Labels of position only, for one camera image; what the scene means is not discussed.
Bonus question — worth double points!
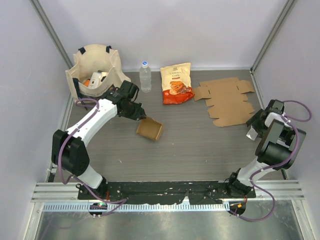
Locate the slotted cable duct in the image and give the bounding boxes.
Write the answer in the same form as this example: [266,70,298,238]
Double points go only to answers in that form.
[42,201,230,213]

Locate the white paper scrap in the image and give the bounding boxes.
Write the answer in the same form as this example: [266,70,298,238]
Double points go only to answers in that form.
[246,126,258,141]

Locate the white box in tote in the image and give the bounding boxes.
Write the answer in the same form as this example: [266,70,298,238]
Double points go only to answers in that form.
[88,70,109,89]

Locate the aluminium frame rail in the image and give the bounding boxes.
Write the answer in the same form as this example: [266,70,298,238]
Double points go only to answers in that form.
[31,182,79,203]

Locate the clear plastic water bottle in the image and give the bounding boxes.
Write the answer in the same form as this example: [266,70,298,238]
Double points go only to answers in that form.
[139,61,152,93]

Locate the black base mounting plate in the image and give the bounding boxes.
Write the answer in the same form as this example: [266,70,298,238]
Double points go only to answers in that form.
[76,181,256,205]

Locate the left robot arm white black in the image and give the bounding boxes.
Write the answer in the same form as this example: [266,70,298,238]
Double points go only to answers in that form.
[51,80,147,200]

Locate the orange item in tote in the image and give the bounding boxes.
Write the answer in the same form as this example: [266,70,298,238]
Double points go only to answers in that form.
[83,79,91,87]

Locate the beige canvas tote bag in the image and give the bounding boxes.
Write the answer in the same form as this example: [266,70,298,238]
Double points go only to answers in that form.
[65,44,131,101]

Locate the cassava chips bag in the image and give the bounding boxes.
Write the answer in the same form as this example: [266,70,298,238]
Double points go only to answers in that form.
[160,62,195,105]

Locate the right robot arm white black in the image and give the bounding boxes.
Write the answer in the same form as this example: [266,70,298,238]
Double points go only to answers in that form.
[225,99,307,198]

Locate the large flat cardboard box blank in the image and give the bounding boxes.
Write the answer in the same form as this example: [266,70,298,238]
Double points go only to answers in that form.
[193,77,255,127]

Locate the small brown cardboard box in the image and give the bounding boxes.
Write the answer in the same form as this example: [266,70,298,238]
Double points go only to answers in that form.
[136,117,164,141]

